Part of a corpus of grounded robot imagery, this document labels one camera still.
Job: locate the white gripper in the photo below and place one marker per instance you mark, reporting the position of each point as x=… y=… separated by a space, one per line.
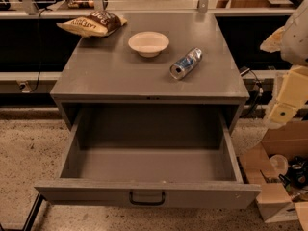
x=296 y=40

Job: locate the grey top drawer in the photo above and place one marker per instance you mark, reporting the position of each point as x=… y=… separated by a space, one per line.
x=184 y=151

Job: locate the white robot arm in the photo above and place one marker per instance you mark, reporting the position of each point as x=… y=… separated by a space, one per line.
x=291 y=41

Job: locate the clear plastic cup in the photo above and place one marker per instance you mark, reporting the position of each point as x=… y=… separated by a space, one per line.
x=280 y=163

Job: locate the open cardboard box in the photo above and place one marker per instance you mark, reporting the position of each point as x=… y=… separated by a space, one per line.
x=274 y=203

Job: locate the dark bottles in box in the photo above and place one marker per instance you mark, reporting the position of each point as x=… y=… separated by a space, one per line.
x=297 y=173

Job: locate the silver blue soda can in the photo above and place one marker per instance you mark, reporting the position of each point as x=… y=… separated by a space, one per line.
x=186 y=64

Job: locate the white paper bowl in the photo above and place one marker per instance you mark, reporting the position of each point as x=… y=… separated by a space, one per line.
x=148 y=44

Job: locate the grey metal cabinet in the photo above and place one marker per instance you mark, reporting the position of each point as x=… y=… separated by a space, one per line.
x=108 y=70

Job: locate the yellow brown chip bag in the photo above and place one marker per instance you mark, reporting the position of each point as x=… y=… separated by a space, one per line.
x=97 y=24

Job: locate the black drawer handle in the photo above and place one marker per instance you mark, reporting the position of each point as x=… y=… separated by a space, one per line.
x=148 y=199

